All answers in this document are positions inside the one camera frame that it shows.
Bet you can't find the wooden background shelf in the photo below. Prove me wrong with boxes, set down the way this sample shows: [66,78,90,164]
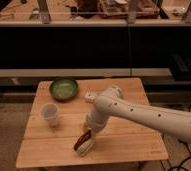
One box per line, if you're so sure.
[0,0,191,27]

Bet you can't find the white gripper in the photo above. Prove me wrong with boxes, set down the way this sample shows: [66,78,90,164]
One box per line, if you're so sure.
[84,114,106,134]

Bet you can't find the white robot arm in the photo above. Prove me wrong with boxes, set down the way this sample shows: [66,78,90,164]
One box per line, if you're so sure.
[86,85,191,143]

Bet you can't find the clear plastic cup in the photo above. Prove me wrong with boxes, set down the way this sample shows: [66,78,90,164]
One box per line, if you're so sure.
[40,103,59,127]

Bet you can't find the green bowl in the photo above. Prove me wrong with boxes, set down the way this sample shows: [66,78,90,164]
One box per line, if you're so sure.
[49,78,78,101]

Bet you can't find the small white box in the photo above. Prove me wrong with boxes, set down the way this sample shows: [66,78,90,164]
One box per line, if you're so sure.
[85,92,98,103]

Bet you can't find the wooden table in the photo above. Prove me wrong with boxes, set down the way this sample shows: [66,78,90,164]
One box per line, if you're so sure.
[16,78,168,169]

